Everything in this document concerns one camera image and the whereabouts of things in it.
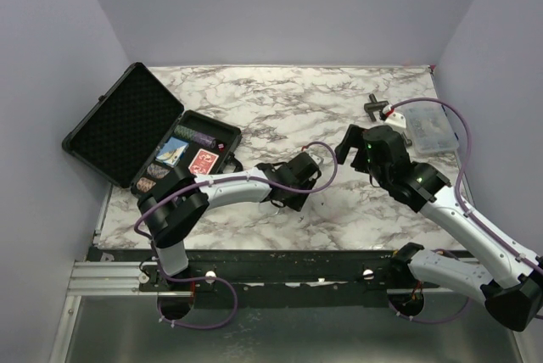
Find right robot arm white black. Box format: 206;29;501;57
335;125;542;332

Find orange blue chip stack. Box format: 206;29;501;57
147;163;171;180

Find red playing card deck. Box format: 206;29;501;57
188;148;219;175

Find clear plastic parts box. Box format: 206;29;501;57
400;102;459;156

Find pink black chip stack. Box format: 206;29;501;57
135;177;156;193

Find purple grey poker chip stack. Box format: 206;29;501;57
193;132;216;148

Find dark metal handle bracket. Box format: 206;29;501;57
363;93;412;148

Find black foam-lined poker case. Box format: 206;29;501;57
62;63;243;197

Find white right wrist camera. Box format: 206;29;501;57
379;104;406;131

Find blue playing card deck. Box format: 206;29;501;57
155;137;189;167

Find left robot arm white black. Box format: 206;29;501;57
137;152;322;291

